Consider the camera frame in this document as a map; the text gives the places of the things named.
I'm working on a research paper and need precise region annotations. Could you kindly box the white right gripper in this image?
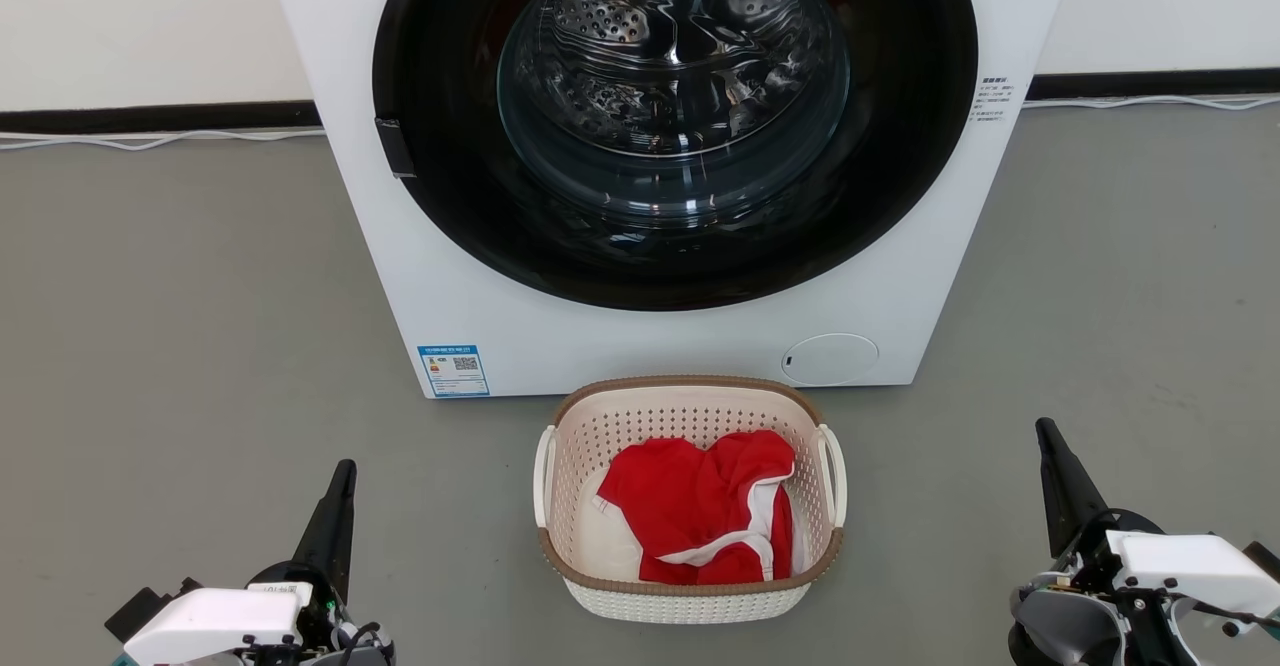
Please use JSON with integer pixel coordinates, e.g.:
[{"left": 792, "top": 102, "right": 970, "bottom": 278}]
[{"left": 1035, "top": 418, "right": 1280, "bottom": 621}]

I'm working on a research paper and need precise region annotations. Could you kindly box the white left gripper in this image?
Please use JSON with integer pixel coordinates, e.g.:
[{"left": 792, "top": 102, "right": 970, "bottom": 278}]
[{"left": 123, "top": 459, "right": 359, "bottom": 666}]

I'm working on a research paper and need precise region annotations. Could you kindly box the beige perforated laundry basket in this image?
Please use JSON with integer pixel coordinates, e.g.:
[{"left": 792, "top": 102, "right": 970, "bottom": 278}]
[{"left": 533, "top": 376, "right": 848, "bottom": 625}]

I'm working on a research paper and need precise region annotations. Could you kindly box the blue energy label sticker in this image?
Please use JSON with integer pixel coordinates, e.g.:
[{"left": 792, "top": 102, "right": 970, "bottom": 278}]
[{"left": 417, "top": 345, "right": 491, "bottom": 399}]

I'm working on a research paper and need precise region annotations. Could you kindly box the round white filter cover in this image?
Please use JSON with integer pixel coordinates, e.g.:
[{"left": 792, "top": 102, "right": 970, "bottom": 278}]
[{"left": 781, "top": 333, "right": 881, "bottom": 387}]

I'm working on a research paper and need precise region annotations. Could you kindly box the white front-load washing machine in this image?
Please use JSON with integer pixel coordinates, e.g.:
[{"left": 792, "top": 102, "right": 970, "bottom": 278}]
[{"left": 262, "top": 0, "right": 1081, "bottom": 400}]

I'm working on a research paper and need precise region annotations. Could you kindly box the red and white garment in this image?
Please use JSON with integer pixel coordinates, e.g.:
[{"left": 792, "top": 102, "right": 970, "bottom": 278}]
[{"left": 597, "top": 430, "right": 798, "bottom": 587}]

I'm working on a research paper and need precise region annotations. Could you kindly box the black round washer door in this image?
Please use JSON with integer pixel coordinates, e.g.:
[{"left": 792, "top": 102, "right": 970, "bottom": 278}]
[{"left": 372, "top": 0, "right": 979, "bottom": 312}]

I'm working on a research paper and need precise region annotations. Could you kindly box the black door latch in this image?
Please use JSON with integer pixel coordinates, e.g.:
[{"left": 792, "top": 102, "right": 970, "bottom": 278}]
[{"left": 375, "top": 117, "right": 417, "bottom": 180}]

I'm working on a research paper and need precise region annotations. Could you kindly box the black baseboard strip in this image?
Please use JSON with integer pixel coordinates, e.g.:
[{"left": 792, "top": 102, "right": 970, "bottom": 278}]
[
  {"left": 1024, "top": 68, "right": 1280, "bottom": 102},
  {"left": 0, "top": 100, "right": 323, "bottom": 136}
]

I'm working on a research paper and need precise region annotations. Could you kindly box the steel washer drum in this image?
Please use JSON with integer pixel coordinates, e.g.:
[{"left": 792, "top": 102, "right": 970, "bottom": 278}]
[{"left": 497, "top": 0, "right": 852, "bottom": 159}]

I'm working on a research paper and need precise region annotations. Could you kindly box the white floor cable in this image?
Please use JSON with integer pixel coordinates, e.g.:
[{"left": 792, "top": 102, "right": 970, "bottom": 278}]
[
  {"left": 0, "top": 127, "right": 328, "bottom": 153},
  {"left": 1021, "top": 93, "right": 1280, "bottom": 113}
]

